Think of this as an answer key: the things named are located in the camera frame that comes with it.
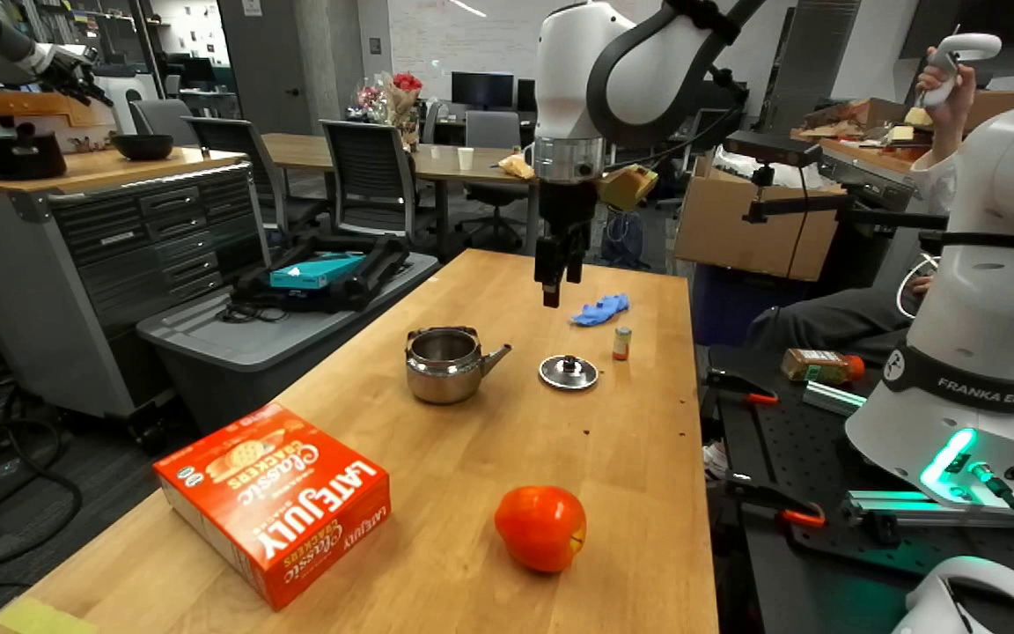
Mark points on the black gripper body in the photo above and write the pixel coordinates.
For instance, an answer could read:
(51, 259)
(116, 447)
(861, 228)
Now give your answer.
(564, 213)

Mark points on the silver teapot lid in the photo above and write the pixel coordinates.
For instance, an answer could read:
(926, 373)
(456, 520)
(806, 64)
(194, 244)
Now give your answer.
(569, 373)

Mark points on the grey background robot arm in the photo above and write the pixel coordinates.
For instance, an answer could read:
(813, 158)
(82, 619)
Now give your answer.
(2, 36)

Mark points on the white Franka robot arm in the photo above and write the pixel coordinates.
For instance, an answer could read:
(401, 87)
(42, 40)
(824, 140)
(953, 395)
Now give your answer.
(570, 73)

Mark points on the black cooking pot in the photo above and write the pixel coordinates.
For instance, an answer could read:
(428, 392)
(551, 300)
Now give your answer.
(14, 151)

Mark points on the blue cloth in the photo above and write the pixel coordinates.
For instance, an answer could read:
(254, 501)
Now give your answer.
(599, 311)

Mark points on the yellow bag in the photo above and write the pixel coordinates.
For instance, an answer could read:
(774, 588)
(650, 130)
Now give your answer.
(514, 168)

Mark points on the small spice bottle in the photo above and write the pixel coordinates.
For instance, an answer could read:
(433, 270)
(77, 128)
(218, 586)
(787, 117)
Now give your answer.
(619, 344)

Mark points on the black computer monitor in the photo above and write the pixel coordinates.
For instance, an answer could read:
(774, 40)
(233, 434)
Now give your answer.
(527, 97)
(480, 89)

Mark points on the wooden meeting table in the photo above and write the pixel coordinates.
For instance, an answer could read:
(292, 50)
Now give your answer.
(439, 158)

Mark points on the silver metal teapot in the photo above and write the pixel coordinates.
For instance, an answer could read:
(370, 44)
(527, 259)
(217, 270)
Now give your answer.
(442, 373)

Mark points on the large cardboard box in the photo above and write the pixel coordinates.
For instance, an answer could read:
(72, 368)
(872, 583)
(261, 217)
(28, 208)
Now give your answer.
(741, 232)

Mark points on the black backpack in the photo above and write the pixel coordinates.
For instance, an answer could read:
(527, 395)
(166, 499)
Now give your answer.
(370, 277)

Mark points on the dark mesh office chair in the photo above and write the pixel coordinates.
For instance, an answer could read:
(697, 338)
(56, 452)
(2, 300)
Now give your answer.
(366, 170)
(226, 135)

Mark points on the flower bouquet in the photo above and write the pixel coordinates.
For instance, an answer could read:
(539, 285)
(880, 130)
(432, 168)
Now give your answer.
(396, 93)

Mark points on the teal case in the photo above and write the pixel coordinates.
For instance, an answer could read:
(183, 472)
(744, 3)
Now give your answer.
(315, 273)

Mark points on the red orange tomato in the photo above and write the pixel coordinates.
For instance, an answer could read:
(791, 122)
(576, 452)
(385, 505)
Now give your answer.
(539, 530)

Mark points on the seated person dark clothes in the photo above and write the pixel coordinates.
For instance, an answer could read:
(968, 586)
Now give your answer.
(847, 318)

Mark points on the grey plastic tote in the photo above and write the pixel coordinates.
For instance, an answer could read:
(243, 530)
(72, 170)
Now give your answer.
(236, 347)

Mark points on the orange cracker box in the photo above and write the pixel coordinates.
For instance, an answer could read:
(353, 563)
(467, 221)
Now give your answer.
(279, 513)

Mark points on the grey office chair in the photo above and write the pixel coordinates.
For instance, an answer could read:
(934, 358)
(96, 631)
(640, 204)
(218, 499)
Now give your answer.
(163, 122)

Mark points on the black bowl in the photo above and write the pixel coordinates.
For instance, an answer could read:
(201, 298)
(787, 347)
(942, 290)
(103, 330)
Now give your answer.
(140, 145)

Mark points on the white handheld controller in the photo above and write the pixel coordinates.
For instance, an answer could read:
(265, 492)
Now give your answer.
(966, 47)

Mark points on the grey drawer cabinet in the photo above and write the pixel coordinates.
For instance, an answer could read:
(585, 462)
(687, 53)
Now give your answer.
(72, 270)

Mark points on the white headset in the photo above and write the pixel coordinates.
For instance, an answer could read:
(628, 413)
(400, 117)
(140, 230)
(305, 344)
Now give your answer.
(942, 586)

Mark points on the yellow sponge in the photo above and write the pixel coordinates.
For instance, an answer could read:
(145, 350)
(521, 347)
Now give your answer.
(42, 619)

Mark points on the aluminium rail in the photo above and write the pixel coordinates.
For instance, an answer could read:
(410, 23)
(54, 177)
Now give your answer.
(895, 501)

